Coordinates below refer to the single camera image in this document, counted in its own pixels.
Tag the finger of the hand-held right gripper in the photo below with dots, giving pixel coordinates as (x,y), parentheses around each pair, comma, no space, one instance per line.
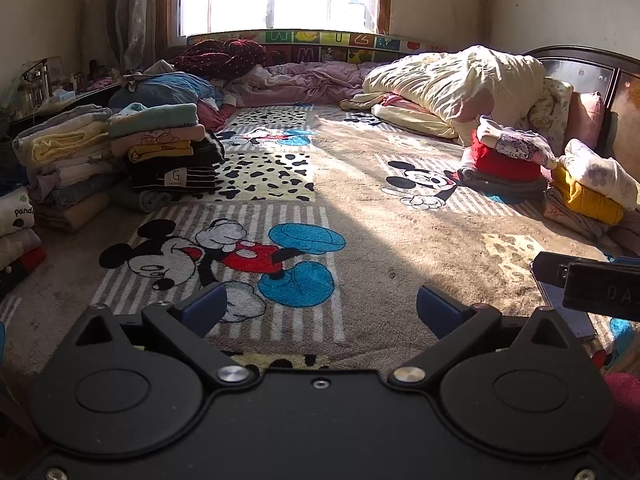
(547,267)

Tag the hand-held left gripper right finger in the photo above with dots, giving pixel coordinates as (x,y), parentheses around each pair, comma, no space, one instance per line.
(439,310)

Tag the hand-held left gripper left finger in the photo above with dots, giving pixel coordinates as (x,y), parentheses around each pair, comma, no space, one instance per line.
(205,307)

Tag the dark striped folded clothes stack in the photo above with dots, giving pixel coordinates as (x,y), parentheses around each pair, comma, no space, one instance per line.
(165,160)

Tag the pastel folded clothes stack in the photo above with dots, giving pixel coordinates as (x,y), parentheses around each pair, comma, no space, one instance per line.
(65,160)

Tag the smartphone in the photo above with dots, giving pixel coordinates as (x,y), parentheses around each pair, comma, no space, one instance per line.
(565,317)

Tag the pale striped folded garment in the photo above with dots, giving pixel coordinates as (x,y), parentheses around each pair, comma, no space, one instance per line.
(570,217)

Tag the grey folded garment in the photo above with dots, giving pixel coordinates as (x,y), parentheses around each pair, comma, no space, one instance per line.
(500,187)

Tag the cartoon mouse printed blanket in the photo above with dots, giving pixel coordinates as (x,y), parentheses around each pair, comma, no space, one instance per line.
(375,240)

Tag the white floral folded garment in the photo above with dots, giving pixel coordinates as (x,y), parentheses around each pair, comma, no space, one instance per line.
(595,172)

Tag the red folded sweater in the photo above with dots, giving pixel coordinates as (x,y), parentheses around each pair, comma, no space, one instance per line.
(505,165)

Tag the magenta fuzzy cloth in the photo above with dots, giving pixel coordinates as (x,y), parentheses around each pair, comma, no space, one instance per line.
(625,410)

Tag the white purple printed garment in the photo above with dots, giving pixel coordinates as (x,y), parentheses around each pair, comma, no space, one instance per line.
(515,145)

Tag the pink pillow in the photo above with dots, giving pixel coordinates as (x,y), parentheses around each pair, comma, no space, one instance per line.
(585,117)

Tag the cream floral pillow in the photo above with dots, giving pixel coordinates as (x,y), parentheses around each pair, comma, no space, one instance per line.
(552,105)

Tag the dark wooden headboard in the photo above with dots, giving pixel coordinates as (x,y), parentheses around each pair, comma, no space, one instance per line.
(625,100)

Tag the maroon garment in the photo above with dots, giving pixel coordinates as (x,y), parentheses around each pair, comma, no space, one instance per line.
(210,115)

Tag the cream crumpled duvet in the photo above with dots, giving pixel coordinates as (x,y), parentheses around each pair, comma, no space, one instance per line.
(450,80)

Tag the white panda print garment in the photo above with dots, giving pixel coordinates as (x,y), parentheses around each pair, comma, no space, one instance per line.
(15,212)

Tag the pink cloth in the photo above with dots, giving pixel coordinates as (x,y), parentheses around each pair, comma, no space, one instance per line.
(397,101)

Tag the blue crumpled clothing pile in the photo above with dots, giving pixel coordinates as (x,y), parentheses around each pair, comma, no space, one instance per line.
(155,87)

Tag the cluttered dark side table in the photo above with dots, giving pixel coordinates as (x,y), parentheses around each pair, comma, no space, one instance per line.
(75,97)

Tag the pale purple crumpled quilt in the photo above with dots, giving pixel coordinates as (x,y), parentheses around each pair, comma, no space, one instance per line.
(305,80)

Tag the dark red polka-dot pillow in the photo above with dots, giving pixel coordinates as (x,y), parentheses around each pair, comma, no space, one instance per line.
(215,57)

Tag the clear plastic organizer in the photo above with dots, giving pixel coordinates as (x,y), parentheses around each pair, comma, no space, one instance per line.
(42,82)

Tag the colourful alphabet foam panel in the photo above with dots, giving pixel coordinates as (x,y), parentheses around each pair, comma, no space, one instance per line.
(320,45)

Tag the grey patterned curtain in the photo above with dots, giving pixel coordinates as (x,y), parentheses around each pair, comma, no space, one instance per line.
(137,10)

